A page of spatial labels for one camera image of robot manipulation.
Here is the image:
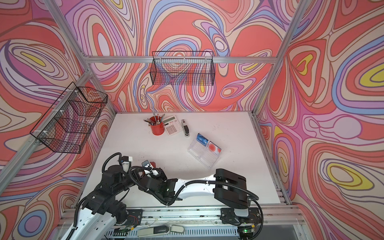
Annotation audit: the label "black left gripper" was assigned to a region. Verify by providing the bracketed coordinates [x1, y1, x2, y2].
[112, 168, 146, 196]

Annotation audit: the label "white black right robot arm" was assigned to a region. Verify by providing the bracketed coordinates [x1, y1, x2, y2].
[131, 167, 264, 240]

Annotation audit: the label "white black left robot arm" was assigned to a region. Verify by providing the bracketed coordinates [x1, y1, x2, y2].
[62, 153, 134, 240]

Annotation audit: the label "clear plastic card tray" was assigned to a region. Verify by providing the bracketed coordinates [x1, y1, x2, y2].
[188, 136, 222, 168]

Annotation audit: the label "blue credit card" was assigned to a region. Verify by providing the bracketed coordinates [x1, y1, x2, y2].
[196, 133, 209, 147]

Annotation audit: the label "red credit card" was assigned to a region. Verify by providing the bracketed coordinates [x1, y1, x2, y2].
[208, 141, 222, 156]

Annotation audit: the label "grey foot pedal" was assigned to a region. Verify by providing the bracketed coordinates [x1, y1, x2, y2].
[137, 225, 185, 238]

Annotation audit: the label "black silver stapler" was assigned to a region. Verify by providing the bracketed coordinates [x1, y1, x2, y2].
[182, 120, 190, 137]

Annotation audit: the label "red pen cup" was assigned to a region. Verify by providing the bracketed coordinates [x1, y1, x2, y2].
[150, 123, 165, 136]

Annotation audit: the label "white calculator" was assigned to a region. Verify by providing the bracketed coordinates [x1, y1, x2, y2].
[163, 115, 183, 136]

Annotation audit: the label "pens in cup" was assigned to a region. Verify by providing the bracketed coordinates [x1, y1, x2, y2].
[144, 114, 165, 126]

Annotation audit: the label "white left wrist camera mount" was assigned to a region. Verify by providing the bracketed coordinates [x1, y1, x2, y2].
[120, 156, 133, 171]

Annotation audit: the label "black wire basket left wall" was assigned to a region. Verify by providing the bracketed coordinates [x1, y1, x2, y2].
[30, 82, 108, 154]

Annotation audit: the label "black wire basket wall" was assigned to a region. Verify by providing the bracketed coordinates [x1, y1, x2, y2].
[150, 50, 216, 86]
[30, 82, 108, 154]

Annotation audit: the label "black wire basket back wall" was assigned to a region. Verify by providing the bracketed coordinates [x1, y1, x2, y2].
[150, 50, 216, 86]

